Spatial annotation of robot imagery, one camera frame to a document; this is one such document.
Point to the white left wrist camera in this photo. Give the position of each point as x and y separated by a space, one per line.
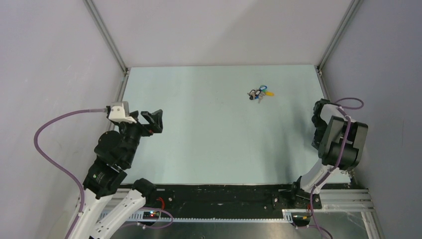
118 112

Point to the bunch of coloured keys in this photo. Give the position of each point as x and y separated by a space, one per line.
259 93

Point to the left aluminium frame post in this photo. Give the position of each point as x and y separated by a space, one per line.
104 32

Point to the aluminium frame post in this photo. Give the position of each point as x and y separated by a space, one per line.
338 34
104 32

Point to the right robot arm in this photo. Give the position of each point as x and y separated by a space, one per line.
339 140

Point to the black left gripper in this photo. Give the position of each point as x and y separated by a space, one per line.
155 119

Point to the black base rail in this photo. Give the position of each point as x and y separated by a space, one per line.
226 202

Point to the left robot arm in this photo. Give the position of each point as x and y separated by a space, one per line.
115 153

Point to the right aluminium frame post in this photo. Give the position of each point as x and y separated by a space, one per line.
338 34

